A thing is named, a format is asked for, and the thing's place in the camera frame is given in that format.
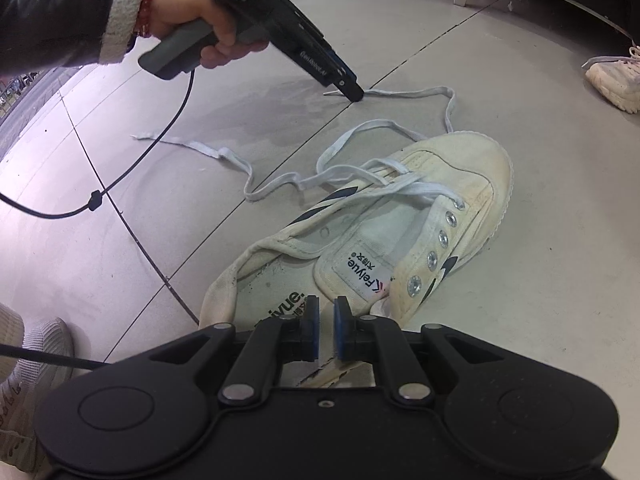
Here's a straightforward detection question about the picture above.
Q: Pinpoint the white canvas sneaker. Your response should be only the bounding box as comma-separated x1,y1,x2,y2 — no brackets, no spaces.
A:
200,131,513,387

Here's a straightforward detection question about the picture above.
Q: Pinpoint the white shoelace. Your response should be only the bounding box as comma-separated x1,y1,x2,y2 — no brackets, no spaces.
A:
132,86,458,202

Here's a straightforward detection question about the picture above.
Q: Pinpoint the operator grey knit shoe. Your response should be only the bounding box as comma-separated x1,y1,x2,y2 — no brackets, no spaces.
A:
1,306,75,474

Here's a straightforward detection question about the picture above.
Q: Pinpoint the operator left hand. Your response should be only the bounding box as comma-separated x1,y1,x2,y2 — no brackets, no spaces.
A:
149,0,269,68

